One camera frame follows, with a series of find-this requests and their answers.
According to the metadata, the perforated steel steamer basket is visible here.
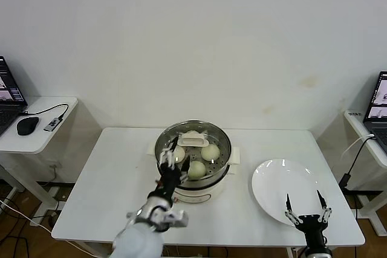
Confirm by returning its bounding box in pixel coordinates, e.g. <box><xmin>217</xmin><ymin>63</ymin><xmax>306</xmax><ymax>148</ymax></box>
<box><xmin>155</xmin><ymin>120</ymin><xmax>233</xmax><ymax>190</ymax></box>

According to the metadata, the black computer mouse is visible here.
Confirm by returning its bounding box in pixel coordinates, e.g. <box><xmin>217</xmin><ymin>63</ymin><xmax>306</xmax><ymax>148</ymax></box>
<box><xmin>16</xmin><ymin>115</ymin><xmax>40</xmax><ymax>136</ymax></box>

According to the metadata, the silver usb hub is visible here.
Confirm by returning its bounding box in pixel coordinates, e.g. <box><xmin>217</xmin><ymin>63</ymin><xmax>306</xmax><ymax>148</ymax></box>
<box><xmin>44</xmin><ymin>115</ymin><xmax>63</xmax><ymax>133</ymax></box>

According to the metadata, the white laptop cable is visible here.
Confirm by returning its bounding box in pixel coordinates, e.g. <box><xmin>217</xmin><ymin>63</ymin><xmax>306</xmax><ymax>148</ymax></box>
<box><xmin>341</xmin><ymin>133</ymin><xmax>376</xmax><ymax>160</ymax></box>

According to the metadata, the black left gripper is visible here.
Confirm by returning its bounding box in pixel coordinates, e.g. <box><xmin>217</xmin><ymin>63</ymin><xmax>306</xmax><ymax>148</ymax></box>
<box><xmin>155</xmin><ymin>136</ymin><xmax>192</xmax><ymax>201</ymax></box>

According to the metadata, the open black laptop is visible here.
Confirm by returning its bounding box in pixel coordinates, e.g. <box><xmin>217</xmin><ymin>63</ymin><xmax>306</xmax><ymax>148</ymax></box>
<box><xmin>362</xmin><ymin>71</ymin><xmax>387</xmax><ymax>153</ymax></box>
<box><xmin>0</xmin><ymin>56</ymin><xmax>28</xmax><ymax>137</ymax></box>

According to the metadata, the white round plate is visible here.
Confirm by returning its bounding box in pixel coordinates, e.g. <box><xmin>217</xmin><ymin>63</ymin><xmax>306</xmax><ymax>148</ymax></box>
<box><xmin>251</xmin><ymin>158</ymin><xmax>329</xmax><ymax>227</ymax></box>

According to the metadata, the cream electric cooking pot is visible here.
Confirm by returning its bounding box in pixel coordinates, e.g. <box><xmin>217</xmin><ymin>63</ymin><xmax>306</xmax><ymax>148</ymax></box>
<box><xmin>146</xmin><ymin>144</ymin><xmax>242</xmax><ymax>205</ymax></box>

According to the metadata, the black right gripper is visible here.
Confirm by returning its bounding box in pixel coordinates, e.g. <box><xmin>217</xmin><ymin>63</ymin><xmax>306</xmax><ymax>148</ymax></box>
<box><xmin>284</xmin><ymin>190</ymin><xmax>333</xmax><ymax>249</ymax></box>

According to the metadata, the black power adapter cable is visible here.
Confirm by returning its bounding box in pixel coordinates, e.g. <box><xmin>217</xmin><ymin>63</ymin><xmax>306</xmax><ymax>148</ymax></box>
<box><xmin>337</xmin><ymin>137</ymin><xmax>376</xmax><ymax>189</ymax></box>

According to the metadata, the black usb hub cable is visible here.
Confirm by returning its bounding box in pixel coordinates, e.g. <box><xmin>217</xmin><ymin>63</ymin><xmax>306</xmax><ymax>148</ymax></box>
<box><xmin>19</xmin><ymin>103</ymin><xmax>70</xmax><ymax>120</ymax></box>

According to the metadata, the glass lid cream handle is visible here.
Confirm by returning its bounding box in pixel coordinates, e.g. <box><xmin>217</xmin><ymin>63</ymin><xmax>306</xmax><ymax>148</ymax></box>
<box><xmin>155</xmin><ymin>120</ymin><xmax>233</xmax><ymax>181</ymax></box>

